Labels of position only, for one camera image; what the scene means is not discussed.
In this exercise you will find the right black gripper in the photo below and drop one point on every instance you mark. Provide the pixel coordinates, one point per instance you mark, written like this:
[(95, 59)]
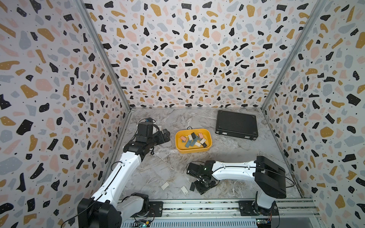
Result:
[(200, 191)]

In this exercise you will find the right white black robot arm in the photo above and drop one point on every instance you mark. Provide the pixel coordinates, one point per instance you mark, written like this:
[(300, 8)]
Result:
[(270, 177)]

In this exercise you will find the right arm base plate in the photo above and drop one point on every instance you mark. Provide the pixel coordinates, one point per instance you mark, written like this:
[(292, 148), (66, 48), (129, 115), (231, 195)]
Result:
[(250, 208)]

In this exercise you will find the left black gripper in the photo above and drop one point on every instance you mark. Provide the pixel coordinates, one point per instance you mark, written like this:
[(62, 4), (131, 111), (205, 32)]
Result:
[(161, 139)]

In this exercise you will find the blue eraser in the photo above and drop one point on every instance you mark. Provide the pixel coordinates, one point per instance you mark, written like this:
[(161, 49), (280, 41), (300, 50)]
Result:
[(194, 142), (188, 144)]

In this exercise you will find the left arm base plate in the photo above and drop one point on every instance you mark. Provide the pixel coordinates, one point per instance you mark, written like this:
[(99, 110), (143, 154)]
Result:
[(152, 209)]

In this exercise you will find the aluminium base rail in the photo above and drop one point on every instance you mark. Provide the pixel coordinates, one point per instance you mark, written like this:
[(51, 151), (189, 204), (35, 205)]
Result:
[(225, 213)]

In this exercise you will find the yellow plastic storage box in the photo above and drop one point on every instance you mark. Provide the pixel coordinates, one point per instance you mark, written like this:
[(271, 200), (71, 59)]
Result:
[(180, 145)]

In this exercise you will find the black hard case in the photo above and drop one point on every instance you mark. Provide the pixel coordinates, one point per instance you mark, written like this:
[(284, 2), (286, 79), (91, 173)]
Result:
[(237, 125)]

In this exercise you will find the white eraser bottom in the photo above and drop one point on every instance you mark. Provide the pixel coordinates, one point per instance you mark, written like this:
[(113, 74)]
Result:
[(184, 190)]

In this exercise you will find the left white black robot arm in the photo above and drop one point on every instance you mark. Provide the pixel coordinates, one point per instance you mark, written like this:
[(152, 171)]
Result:
[(105, 209)]

